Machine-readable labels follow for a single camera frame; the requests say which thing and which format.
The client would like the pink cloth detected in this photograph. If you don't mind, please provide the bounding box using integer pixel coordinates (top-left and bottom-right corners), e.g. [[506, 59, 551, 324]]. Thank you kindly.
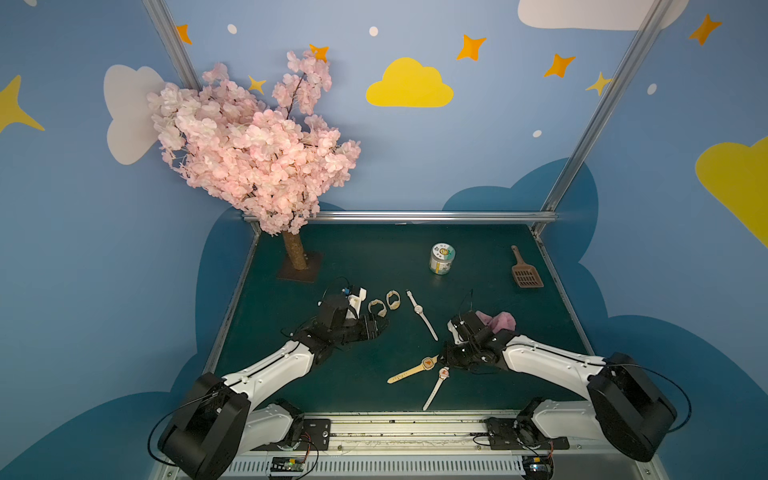
[[475, 311, 516, 334]]

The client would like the gold strap watch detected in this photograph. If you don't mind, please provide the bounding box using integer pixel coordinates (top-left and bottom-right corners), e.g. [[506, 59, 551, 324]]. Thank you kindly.
[[387, 356, 438, 384]]

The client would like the cream looped watch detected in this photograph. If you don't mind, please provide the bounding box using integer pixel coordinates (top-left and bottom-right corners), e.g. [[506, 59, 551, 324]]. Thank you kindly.
[[367, 299, 388, 318], [386, 290, 401, 311]]

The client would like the white strap watch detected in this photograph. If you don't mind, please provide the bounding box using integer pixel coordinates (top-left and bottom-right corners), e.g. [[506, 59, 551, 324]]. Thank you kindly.
[[422, 367, 450, 411], [406, 290, 439, 342]]

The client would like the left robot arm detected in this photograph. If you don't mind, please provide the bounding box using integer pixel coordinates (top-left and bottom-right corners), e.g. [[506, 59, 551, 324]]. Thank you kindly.
[[148, 286, 386, 479]]

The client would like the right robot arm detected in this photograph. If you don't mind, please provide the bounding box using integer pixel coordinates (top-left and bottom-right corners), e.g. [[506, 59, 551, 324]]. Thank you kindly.
[[439, 312, 677, 462]]

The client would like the brown litter scoop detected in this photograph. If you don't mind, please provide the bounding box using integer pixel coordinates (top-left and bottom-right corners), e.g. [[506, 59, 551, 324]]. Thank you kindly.
[[511, 245, 544, 289]]

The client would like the jar with sunflower lid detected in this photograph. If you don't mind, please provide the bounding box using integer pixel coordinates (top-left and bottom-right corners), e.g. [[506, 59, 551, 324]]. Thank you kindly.
[[429, 243, 456, 275]]

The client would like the right circuit board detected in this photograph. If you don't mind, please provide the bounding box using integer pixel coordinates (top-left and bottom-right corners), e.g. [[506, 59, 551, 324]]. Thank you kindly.
[[522, 456, 554, 480]]

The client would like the circuit board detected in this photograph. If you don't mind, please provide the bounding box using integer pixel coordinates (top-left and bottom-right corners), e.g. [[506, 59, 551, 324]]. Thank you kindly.
[[268, 457, 307, 478], [522, 456, 554, 480]]

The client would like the left circuit board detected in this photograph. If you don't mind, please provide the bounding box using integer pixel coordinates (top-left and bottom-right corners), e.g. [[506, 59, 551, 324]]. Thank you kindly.
[[268, 457, 307, 478]]

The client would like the pink blossom tree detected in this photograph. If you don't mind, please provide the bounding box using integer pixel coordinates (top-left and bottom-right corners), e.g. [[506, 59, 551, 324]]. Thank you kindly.
[[147, 46, 361, 271]]

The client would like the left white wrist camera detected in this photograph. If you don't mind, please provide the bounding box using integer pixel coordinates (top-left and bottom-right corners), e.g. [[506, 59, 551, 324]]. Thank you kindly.
[[346, 286, 367, 319]]

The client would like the brown tree base plate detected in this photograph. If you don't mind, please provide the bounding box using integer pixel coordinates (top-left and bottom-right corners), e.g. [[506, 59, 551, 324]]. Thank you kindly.
[[276, 251, 323, 283]]

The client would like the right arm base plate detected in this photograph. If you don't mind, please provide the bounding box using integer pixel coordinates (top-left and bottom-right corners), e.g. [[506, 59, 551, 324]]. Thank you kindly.
[[484, 417, 570, 450]]

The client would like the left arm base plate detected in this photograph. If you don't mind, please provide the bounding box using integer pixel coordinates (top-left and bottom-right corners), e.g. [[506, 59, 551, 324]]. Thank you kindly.
[[253, 418, 332, 452]]

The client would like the back aluminium frame bar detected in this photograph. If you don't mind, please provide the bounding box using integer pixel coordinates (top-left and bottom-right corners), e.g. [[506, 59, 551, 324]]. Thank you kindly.
[[242, 209, 558, 226]]

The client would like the aluminium front rail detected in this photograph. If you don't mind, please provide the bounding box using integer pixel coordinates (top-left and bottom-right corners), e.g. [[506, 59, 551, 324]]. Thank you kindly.
[[146, 410, 613, 480]]

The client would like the left aluminium frame post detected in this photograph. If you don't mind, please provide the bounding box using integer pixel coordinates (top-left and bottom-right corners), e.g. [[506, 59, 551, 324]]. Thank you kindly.
[[142, 0, 201, 89]]

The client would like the aluminium frame post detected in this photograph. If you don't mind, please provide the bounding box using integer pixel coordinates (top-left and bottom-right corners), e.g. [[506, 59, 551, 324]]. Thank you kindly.
[[532, 0, 673, 239], [142, 0, 201, 89]]

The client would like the right aluminium frame post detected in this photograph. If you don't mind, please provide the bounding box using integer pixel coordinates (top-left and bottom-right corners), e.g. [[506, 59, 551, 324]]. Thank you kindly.
[[532, 0, 673, 239]]

